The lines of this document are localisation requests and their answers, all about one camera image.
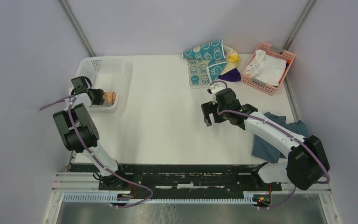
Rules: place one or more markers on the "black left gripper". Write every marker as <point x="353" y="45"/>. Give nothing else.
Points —
<point x="99" y="93"/>

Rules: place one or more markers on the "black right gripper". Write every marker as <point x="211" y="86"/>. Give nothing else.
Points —
<point x="208" y="108"/>

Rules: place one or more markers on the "cream rabbit text towel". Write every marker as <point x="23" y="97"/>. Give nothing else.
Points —
<point x="109" y="98"/>

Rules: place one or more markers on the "white plastic basket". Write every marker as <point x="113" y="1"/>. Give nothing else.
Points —
<point x="111" y="74"/>

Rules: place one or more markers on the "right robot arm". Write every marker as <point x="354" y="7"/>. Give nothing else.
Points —
<point x="306" y="162"/>

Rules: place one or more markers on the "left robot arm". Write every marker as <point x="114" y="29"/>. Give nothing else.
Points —
<point x="79" y="133"/>

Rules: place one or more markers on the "purple cloth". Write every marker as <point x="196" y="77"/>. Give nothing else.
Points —
<point x="231" y="76"/>

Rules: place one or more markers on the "teal bunny pattern towel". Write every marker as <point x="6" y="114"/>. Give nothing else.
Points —
<point x="205" y="63"/>

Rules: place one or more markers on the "yellow cloth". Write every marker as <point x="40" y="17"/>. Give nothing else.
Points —
<point x="232" y="62"/>

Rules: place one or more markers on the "dark teal cloth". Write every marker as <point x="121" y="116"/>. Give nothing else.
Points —
<point x="266" y="151"/>

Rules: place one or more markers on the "white cloth in basket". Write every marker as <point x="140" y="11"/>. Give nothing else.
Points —
<point x="265" y="68"/>

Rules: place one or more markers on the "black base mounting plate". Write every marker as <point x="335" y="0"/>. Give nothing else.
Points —
<point x="187" y="181"/>

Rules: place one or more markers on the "pink plastic basket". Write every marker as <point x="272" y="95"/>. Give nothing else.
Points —
<point x="271" y="51"/>

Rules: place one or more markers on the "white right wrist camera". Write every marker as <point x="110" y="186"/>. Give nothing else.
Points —
<point x="216" y="87"/>

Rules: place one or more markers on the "white toothed cable rail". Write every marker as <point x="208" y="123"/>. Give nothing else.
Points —
<point x="118" y="198"/>

